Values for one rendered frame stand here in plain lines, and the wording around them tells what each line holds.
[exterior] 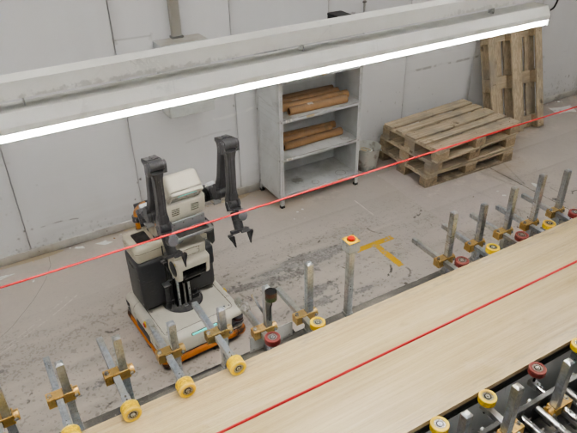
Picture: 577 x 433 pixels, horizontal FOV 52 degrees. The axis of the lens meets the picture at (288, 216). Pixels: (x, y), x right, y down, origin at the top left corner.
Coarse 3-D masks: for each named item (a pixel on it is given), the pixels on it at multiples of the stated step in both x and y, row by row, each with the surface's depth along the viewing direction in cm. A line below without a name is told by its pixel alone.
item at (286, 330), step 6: (288, 324) 319; (276, 330) 316; (282, 330) 318; (288, 330) 321; (282, 336) 321; (288, 336) 323; (252, 342) 310; (258, 342) 313; (252, 348) 313; (258, 348) 315
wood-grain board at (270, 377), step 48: (528, 240) 362; (576, 240) 361; (432, 288) 325; (480, 288) 324; (528, 288) 323; (576, 288) 322; (336, 336) 294; (384, 336) 294; (432, 336) 293; (480, 336) 293; (528, 336) 292; (576, 336) 292; (240, 384) 269; (288, 384) 269; (336, 384) 268; (384, 384) 268; (432, 384) 268; (480, 384) 267; (96, 432) 249; (144, 432) 248; (192, 432) 248; (240, 432) 248; (288, 432) 247; (336, 432) 247; (384, 432) 246
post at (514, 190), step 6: (516, 186) 364; (510, 192) 367; (516, 192) 365; (510, 198) 369; (516, 198) 368; (510, 204) 370; (510, 210) 372; (510, 216) 374; (504, 222) 379; (510, 222) 377; (504, 228) 380; (510, 228) 380; (504, 240) 383; (504, 246) 386
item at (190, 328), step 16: (208, 288) 425; (224, 288) 427; (128, 304) 426; (208, 304) 410; (224, 304) 410; (144, 320) 400; (160, 320) 397; (176, 320) 397; (192, 320) 397; (240, 320) 411; (144, 336) 410; (192, 336) 391; (192, 352) 397
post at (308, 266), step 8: (304, 264) 302; (312, 264) 301; (304, 272) 305; (312, 272) 303; (304, 280) 308; (312, 280) 306; (304, 288) 311; (312, 288) 309; (312, 296) 312; (312, 304) 315
